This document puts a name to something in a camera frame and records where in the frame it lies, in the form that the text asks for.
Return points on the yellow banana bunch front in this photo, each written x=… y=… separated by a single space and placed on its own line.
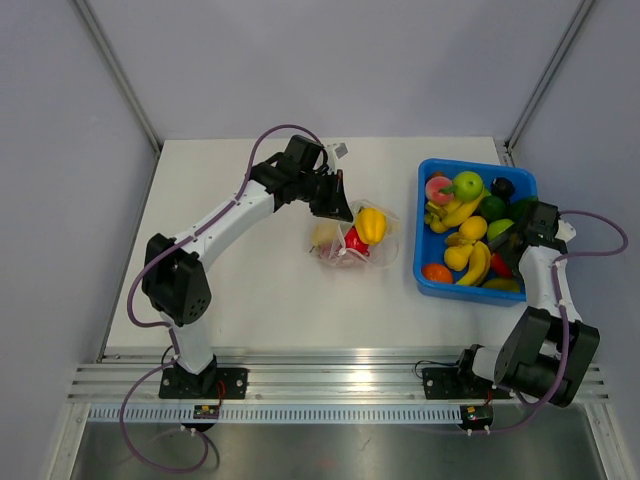
x=478 y=266

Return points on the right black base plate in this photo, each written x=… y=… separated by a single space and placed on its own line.
x=448 y=382

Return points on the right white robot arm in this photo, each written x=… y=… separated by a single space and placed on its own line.
x=547 y=354

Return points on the right small circuit board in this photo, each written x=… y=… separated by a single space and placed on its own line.
x=476 y=417

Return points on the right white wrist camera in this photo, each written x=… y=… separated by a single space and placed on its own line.
x=566 y=232

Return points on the dark green avocado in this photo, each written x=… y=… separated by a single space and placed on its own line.
x=492 y=208

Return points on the left small circuit board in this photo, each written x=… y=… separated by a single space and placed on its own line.
x=206 y=412

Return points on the green cucumber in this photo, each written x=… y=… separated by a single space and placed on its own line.
x=516 y=210

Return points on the orange persimmon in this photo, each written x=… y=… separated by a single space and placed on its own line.
x=438 y=273

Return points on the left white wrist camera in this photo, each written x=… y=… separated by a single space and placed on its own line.
x=334 y=152

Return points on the small yellow banana bunch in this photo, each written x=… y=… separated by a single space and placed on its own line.
x=442 y=218

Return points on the aluminium rail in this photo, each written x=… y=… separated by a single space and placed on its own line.
x=275 y=376

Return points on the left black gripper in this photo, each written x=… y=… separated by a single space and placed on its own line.
x=335 y=206

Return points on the pink peach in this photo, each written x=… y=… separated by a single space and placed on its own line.
x=437 y=189

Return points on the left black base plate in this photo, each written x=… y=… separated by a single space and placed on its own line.
x=222 y=383

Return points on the left aluminium frame post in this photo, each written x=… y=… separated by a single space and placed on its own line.
x=107 y=54

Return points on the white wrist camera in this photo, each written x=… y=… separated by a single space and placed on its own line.
x=334 y=152
x=566 y=232

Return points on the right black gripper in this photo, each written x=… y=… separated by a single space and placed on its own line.
x=504 y=238

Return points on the light green lime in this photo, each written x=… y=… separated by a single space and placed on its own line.
x=496 y=228

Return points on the clear zip top bag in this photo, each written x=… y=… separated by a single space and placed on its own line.
x=381 y=255

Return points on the yellow lemon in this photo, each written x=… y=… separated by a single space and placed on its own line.
x=474 y=228

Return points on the white slotted cable duct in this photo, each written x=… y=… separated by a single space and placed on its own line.
x=281 y=414

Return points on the pale yellow pear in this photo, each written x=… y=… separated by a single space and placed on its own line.
x=326 y=237

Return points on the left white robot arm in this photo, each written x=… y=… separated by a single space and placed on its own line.
x=175 y=274

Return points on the green apple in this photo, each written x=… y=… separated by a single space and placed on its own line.
x=468 y=186

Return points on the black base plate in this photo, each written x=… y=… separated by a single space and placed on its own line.
x=222 y=383
x=448 y=382

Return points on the small circuit board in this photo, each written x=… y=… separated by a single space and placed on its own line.
x=206 y=412
x=476 y=417

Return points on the dark purple mangosteen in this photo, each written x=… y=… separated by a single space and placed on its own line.
x=503 y=188

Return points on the blue plastic bin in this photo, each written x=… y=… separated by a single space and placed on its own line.
x=429 y=246

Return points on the aluminium frame post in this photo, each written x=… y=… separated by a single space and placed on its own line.
x=107 y=54
x=558 y=56

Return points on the red apple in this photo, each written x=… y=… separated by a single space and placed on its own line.
x=354 y=242

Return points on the right aluminium frame post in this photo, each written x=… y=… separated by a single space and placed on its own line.
x=558 y=56

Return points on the yellow bell pepper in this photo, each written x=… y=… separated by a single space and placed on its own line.
x=371 y=225

